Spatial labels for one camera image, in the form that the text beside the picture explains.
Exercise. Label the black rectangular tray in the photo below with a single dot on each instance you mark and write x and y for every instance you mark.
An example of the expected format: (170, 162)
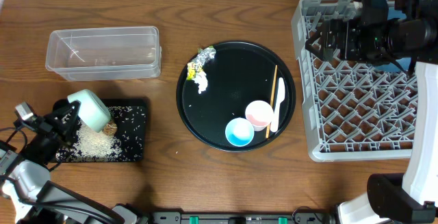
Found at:
(133, 128)

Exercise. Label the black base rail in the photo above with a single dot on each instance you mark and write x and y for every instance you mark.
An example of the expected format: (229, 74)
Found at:
(301, 215)

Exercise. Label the dark blue bowl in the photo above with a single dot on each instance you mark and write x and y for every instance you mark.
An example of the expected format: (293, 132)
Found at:
(397, 64)

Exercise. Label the light blue plastic cup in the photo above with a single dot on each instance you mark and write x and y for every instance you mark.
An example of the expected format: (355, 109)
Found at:
(239, 132)

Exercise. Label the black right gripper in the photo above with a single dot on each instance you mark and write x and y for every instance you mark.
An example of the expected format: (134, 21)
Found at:
(328, 38)

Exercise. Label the clear plastic bin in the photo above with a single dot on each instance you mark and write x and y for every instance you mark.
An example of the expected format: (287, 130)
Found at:
(106, 53)

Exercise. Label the grey plastic dishwasher rack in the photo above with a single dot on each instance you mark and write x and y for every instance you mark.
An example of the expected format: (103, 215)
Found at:
(352, 111)

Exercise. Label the crumpled foil wrapper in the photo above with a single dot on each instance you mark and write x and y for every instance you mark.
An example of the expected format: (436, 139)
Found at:
(204, 56)

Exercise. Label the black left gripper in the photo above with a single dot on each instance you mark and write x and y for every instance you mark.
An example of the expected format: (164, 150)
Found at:
(52, 122)

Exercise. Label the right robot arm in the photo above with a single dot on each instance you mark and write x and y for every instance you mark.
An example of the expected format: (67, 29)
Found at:
(409, 197)

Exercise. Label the pale green bowl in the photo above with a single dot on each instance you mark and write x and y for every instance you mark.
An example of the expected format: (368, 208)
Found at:
(92, 111)

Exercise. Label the brown shiitake mushroom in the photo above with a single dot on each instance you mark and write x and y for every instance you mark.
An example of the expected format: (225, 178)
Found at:
(110, 128)

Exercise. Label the pink plastic cup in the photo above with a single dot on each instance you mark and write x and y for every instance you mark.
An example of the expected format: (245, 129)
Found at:
(260, 114)

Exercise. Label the crumpled white tissue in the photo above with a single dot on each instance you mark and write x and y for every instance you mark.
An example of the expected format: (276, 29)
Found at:
(200, 79)

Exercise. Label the white plastic knife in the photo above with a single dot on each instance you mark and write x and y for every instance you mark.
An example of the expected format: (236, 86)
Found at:
(280, 97)

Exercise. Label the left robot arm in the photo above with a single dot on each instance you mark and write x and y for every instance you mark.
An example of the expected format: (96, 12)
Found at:
(26, 179)

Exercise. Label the pile of rice grains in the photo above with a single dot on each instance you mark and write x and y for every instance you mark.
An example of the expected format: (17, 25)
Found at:
(96, 142)

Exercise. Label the wooden chopstick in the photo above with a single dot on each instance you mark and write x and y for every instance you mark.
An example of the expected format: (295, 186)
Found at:
(272, 99)

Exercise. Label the yellow wrapper scrap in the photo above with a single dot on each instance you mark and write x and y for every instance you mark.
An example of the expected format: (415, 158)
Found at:
(193, 69)

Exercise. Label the round black tray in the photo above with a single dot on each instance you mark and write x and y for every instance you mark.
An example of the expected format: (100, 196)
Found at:
(241, 72)

